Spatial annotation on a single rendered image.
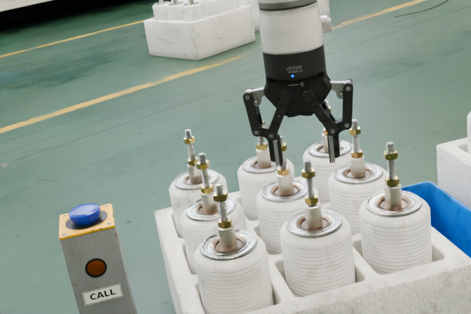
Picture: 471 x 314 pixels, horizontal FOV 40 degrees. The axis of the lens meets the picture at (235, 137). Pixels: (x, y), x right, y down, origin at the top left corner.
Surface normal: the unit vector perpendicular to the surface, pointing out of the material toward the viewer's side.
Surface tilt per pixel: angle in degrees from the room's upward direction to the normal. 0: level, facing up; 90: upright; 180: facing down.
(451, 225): 88
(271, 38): 90
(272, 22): 81
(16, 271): 0
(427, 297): 90
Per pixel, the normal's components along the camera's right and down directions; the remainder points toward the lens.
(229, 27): 0.68, 0.16
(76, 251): 0.24, 0.30
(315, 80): -0.16, 0.37
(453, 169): -0.96, 0.22
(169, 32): -0.72, 0.33
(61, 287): -0.15, -0.93
